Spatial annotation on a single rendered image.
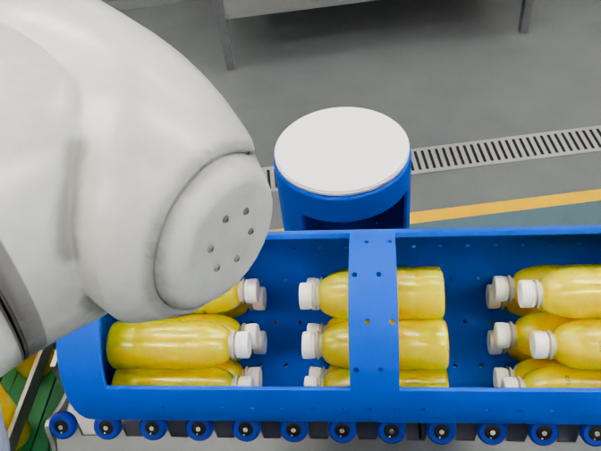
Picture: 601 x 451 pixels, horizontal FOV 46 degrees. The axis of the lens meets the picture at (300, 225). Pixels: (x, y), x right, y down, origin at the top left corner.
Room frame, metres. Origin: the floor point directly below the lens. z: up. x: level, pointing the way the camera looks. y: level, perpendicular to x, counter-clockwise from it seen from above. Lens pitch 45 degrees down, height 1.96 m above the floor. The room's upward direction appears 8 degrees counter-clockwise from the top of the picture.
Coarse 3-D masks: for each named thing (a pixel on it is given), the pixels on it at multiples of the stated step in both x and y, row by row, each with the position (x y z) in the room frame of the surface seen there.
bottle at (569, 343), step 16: (576, 320) 0.56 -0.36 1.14; (592, 320) 0.55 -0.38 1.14; (560, 336) 0.54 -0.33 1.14; (576, 336) 0.53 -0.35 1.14; (592, 336) 0.53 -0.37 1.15; (560, 352) 0.52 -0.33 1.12; (576, 352) 0.52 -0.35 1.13; (592, 352) 0.51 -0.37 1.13; (576, 368) 0.51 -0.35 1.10; (592, 368) 0.50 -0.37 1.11
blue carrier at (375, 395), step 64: (320, 256) 0.78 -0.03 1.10; (384, 256) 0.64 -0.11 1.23; (448, 256) 0.75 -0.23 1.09; (512, 256) 0.73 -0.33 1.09; (576, 256) 0.72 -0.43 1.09; (256, 320) 0.75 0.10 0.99; (320, 320) 0.73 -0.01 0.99; (384, 320) 0.55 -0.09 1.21; (448, 320) 0.70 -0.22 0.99; (512, 320) 0.68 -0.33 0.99; (64, 384) 0.57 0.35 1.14; (384, 384) 0.50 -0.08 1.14
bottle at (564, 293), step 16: (560, 272) 0.61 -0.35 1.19; (576, 272) 0.60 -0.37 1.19; (592, 272) 0.60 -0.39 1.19; (544, 288) 0.60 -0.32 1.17; (560, 288) 0.58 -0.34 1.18; (576, 288) 0.58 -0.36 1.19; (592, 288) 0.57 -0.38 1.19; (544, 304) 0.58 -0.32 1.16; (560, 304) 0.57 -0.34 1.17; (576, 304) 0.56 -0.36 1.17; (592, 304) 0.56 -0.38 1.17
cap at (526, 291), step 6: (522, 282) 0.61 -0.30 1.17; (528, 282) 0.61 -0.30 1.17; (522, 288) 0.60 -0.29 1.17; (528, 288) 0.60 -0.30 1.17; (534, 288) 0.60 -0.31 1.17; (522, 294) 0.59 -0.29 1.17; (528, 294) 0.59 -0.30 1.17; (534, 294) 0.59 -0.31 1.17; (522, 300) 0.59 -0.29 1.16; (528, 300) 0.59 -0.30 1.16; (534, 300) 0.59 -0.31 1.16; (522, 306) 0.59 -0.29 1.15; (528, 306) 0.59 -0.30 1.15
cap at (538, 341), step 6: (534, 330) 0.56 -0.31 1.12; (540, 330) 0.56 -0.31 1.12; (534, 336) 0.55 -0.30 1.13; (540, 336) 0.55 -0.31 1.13; (546, 336) 0.55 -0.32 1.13; (534, 342) 0.54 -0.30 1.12; (540, 342) 0.54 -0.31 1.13; (546, 342) 0.54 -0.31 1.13; (534, 348) 0.54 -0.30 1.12; (540, 348) 0.53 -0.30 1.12; (546, 348) 0.53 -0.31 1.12; (534, 354) 0.53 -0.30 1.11; (540, 354) 0.53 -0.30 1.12; (546, 354) 0.53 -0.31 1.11
